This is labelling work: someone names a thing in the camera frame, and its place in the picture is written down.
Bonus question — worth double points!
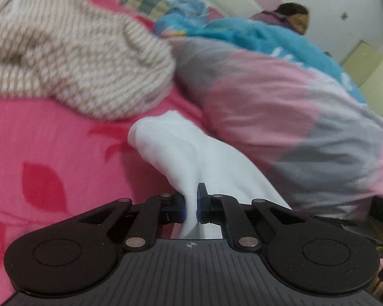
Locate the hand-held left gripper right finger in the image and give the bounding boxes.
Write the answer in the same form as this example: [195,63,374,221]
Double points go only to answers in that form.
[196,183,307,252]

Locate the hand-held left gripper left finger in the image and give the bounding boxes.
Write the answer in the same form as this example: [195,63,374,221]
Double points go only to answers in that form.
[79,193,188,252]

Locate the white sweatshirt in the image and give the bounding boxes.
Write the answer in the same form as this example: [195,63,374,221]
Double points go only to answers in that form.
[128,110,292,239]

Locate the pink and grey quilt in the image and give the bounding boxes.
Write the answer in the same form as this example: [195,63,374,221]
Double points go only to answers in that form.
[172,36,383,220]

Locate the pink floral bed blanket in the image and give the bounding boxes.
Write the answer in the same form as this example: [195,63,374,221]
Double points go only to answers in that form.
[0,0,218,303]

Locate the pale yellow door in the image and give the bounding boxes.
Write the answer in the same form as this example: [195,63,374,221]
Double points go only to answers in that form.
[341,40,383,125]

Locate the blue printed quilt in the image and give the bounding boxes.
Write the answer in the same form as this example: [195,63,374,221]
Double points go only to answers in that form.
[155,16,367,104]

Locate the beige checked knit sweater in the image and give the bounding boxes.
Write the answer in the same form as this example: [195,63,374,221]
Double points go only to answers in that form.
[0,0,176,122]

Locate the light blue cloth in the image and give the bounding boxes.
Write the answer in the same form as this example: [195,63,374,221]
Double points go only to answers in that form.
[169,0,209,20]

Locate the checked pillow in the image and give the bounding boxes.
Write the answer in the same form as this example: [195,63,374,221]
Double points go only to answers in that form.
[119,0,171,15]

